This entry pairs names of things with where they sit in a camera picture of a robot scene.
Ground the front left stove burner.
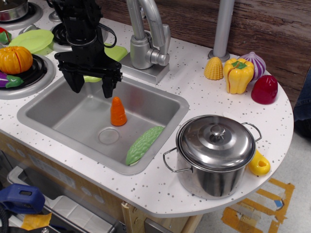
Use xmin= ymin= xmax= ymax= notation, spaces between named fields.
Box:
xmin=0 ymin=54 xmax=55 ymax=100

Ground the silver toy sink basin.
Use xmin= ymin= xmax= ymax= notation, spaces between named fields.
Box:
xmin=17 ymin=78 xmax=189 ymax=175

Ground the light green plastic plate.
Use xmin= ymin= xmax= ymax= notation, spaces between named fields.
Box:
xmin=9 ymin=29 xmax=54 ymax=53

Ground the grey metal pole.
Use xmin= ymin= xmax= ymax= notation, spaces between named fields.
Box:
xmin=208 ymin=0 xmax=235 ymax=62

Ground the purple toy onion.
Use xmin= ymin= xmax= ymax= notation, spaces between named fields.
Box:
xmin=240 ymin=51 xmax=266 ymax=81

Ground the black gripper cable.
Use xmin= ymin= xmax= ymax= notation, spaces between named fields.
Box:
xmin=98 ymin=23 xmax=116 ymax=49

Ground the silver back stove knob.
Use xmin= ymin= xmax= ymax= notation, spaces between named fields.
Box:
xmin=49 ymin=11 xmax=61 ymax=23

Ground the silver stove knob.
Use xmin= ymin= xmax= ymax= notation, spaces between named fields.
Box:
xmin=49 ymin=11 xmax=61 ymax=23
xmin=18 ymin=24 xmax=39 ymax=35

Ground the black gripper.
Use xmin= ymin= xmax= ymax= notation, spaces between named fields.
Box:
xmin=55 ymin=39 xmax=122 ymax=99

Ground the green toy bitter gourd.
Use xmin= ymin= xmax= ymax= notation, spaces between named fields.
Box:
xmin=125 ymin=126 xmax=164 ymax=166

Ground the orange toy pumpkin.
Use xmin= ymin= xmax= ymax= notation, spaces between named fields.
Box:
xmin=0 ymin=46 xmax=33 ymax=74

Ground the red toy pepper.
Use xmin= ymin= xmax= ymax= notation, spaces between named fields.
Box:
xmin=0 ymin=28 xmax=12 ymax=44

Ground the yellow plastic utensil handle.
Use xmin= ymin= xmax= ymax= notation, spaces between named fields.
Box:
xmin=248 ymin=150 xmax=271 ymax=176

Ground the purple toy eggplant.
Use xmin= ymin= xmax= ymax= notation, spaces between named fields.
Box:
xmin=0 ymin=72 xmax=24 ymax=88

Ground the yellow toy corn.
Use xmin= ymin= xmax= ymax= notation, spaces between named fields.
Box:
xmin=204 ymin=57 xmax=223 ymax=80

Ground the yellow toy bell pepper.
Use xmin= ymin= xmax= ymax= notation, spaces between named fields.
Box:
xmin=223 ymin=58 xmax=255 ymax=94

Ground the green plastic cutting board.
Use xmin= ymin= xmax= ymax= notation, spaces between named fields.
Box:
xmin=84 ymin=45 xmax=128 ymax=83

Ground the silver toy faucet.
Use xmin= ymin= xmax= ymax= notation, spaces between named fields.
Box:
xmin=121 ymin=0 xmax=171 ymax=84

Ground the back left stove burner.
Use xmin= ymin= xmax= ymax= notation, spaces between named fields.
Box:
xmin=0 ymin=0 xmax=43 ymax=31

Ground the stainless steel pot lid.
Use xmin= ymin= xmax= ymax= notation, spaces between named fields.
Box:
xmin=176 ymin=115 xmax=256 ymax=172

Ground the dark red toy fruit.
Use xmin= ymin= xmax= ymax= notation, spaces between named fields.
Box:
xmin=251 ymin=75 xmax=278 ymax=105

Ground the orange toy carrot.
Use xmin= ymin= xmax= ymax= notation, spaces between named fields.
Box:
xmin=110 ymin=97 xmax=127 ymax=126

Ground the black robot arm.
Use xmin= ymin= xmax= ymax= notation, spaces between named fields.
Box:
xmin=52 ymin=0 xmax=122 ymax=98

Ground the blue clamp handle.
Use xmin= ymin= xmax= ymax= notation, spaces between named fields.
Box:
xmin=0 ymin=183 xmax=45 ymax=214

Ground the small steel pot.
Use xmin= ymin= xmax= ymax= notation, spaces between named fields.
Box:
xmin=0 ymin=0 xmax=29 ymax=22

